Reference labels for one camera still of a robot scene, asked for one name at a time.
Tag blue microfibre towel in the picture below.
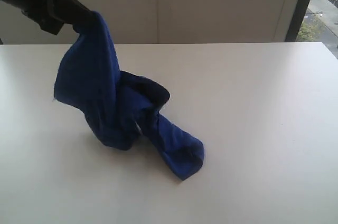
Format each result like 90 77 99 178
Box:
54 12 205 180

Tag beige partition panel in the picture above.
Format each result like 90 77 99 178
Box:
0 0 308 45

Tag dark window frame post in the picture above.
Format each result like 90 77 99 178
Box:
284 0 310 42

